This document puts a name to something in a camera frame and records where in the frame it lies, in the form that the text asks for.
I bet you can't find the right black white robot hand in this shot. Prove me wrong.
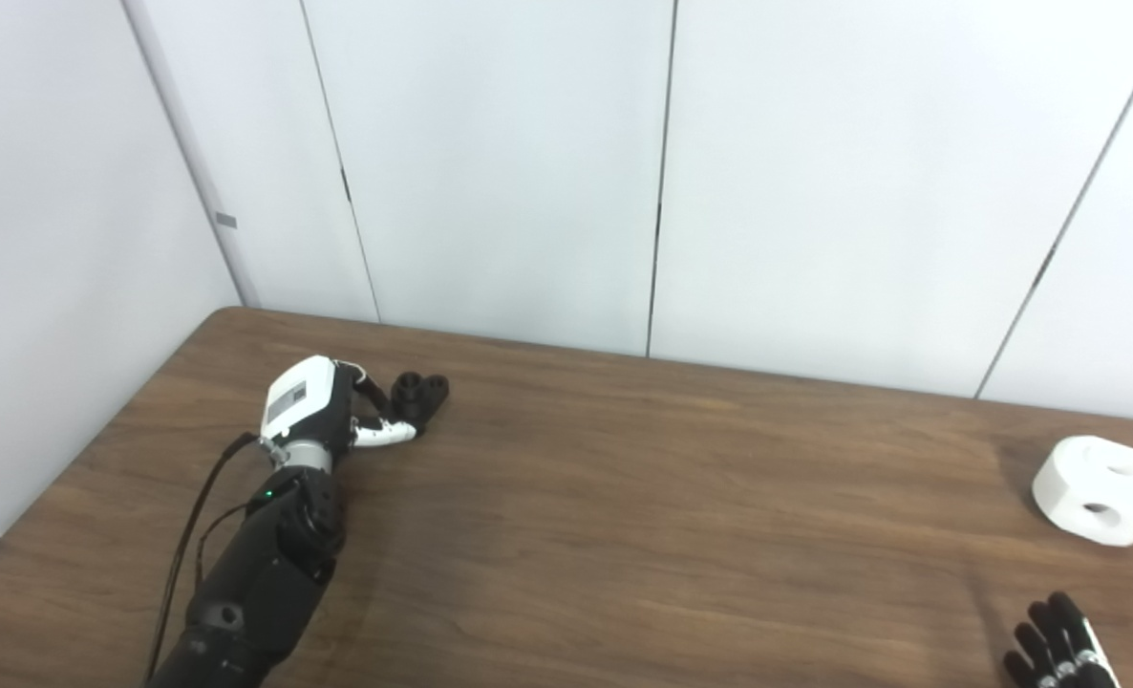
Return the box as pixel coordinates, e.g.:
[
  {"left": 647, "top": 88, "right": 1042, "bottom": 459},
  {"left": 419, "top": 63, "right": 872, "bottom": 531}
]
[{"left": 1002, "top": 591, "right": 1123, "bottom": 688}]

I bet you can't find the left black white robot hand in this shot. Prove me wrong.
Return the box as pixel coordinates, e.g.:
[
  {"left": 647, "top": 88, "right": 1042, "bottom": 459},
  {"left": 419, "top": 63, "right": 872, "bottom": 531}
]
[{"left": 259, "top": 355, "right": 420, "bottom": 455}]

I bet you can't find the black flanged holder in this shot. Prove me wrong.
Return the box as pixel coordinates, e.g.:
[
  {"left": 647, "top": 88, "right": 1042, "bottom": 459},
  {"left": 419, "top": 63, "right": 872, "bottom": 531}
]
[{"left": 390, "top": 372, "right": 451, "bottom": 426}]

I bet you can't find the round white plastic piece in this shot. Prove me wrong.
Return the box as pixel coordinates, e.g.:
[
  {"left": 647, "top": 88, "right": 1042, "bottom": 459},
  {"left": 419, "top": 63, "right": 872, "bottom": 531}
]
[{"left": 1032, "top": 436, "right": 1133, "bottom": 548}]

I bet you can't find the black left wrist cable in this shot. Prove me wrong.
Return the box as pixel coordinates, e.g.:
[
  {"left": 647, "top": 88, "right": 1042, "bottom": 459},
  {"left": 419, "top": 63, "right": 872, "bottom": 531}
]
[{"left": 143, "top": 432, "right": 260, "bottom": 681}]

